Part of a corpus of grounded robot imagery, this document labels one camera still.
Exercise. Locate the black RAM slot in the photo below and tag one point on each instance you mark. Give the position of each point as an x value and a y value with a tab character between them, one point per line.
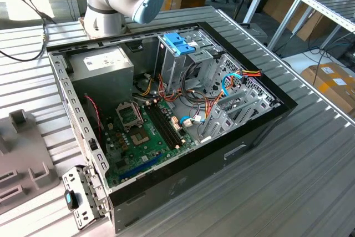
166	125
169	123
163	126
159	127

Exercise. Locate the grey power supply unit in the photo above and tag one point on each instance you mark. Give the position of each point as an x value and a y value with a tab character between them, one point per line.
105	81

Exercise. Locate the perforated metal disk bay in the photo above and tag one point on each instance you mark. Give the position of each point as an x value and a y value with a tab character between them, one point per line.
244	109

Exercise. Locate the blue expansion slot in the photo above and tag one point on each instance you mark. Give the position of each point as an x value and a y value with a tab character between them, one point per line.
141	166

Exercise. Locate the hinged metal slot bracket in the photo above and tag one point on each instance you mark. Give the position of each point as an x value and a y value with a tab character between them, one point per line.
79	176

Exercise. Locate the blue plastic drive latch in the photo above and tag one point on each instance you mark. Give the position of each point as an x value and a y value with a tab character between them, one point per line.
177	44

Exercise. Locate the small black case clip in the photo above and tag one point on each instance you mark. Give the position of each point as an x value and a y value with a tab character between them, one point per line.
93	144

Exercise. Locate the CPU socket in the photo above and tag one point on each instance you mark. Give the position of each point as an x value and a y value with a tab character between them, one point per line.
138	138

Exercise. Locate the metal optical drive cage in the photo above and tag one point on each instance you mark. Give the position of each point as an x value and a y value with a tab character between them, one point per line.
172	67

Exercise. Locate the labelled cardboard box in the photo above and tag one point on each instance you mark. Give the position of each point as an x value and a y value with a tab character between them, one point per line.
327	87

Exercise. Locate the black open PC case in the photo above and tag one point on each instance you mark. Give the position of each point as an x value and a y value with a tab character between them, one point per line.
194	170

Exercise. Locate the grey parts rack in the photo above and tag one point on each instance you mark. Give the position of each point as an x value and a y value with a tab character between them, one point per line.
27	148

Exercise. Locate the black latch blue mark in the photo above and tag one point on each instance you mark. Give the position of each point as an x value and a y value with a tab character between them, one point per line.
72	199

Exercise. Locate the brown cardboard sheet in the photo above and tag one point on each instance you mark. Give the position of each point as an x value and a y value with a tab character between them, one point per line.
277	6

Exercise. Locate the green motherboard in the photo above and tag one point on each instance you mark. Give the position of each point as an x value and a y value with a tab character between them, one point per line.
130	159

